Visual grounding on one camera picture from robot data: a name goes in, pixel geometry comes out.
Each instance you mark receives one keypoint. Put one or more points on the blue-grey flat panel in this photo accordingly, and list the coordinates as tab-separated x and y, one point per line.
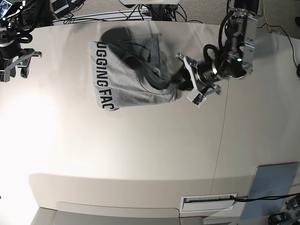
269	180

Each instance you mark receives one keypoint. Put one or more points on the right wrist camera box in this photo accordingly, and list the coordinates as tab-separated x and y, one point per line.
4	76

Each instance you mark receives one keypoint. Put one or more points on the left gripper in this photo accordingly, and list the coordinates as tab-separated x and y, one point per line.
204	72

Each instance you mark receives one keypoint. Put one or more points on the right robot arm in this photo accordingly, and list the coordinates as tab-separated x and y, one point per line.
13	33

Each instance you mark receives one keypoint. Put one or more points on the black box with white label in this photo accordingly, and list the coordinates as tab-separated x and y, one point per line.
60	8

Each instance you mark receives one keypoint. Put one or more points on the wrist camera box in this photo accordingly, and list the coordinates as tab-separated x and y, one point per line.
196	97
4	76

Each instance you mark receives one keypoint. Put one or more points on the grey T-shirt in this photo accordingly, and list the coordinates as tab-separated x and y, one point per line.
129	73

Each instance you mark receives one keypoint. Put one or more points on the black device bottom right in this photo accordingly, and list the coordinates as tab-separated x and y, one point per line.
279	219

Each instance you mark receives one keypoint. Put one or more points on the white cable grommet tray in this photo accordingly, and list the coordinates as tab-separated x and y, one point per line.
207	203

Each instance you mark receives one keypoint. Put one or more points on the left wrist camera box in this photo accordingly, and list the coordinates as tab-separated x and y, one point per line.
196	97

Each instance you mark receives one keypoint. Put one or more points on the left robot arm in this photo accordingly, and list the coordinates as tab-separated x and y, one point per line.
232	57

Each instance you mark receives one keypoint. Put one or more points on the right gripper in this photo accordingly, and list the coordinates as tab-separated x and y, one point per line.
23	62

